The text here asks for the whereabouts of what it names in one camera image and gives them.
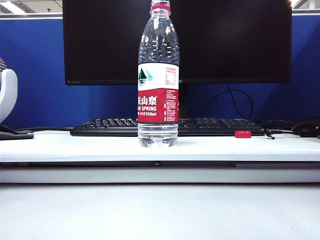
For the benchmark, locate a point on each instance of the black keyboard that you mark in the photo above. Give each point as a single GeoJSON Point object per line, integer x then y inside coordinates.
{"type": "Point", "coordinates": [212, 126]}

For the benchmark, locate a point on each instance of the black monitor stand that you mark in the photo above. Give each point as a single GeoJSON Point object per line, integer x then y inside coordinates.
{"type": "Point", "coordinates": [183, 100]}

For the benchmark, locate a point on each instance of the black computer monitor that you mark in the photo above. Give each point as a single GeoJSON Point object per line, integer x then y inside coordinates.
{"type": "Point", "coordinates": [237, 45]}

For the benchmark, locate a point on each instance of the red bottle cap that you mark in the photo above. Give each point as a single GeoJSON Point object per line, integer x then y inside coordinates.
{"type": "Point", "coordinates": [243, 134]}

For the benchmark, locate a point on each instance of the grey cloth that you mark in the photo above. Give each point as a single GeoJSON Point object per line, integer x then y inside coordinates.
{"type": "Point", "coordinates": [12, 135]}

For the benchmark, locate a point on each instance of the clear plastic water bottle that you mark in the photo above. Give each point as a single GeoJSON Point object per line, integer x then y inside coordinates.
{"type": "Point", "coordinates": [158, 105]}

